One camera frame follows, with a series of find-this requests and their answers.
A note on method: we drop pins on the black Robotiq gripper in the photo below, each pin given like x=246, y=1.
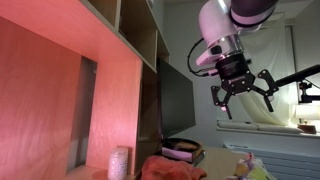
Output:
x=233, y=75

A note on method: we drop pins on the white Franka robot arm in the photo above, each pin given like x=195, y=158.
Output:
x=213, y=20

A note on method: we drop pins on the pale window seat cushion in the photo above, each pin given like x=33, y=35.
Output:
x=280, y=128
x=236, y=125

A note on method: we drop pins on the white window curtain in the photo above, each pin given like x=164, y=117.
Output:
x=283, y=100

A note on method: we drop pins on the white shade table lamp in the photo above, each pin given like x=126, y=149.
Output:
x=306, y=111

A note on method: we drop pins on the dark flat book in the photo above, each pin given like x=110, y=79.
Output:
x=199, y=156

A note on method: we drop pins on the black computer monitor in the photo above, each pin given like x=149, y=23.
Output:
x=175, y=100

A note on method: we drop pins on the white radiator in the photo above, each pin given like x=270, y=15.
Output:
x=293, y=160

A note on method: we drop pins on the orange towel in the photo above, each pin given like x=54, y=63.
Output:
x=166, y=168

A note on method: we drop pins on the white textured candle jar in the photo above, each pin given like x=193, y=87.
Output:
x=117, y=163

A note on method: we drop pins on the wooden desk shelf unit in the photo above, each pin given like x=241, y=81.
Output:
x=50, y=83

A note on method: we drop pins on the black camera clamp mount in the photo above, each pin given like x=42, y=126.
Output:
x=305, y=90

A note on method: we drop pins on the black stereo camera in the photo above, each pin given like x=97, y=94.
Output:
x=300, y=75

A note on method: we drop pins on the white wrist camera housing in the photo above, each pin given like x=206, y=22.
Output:
x=208, y=56

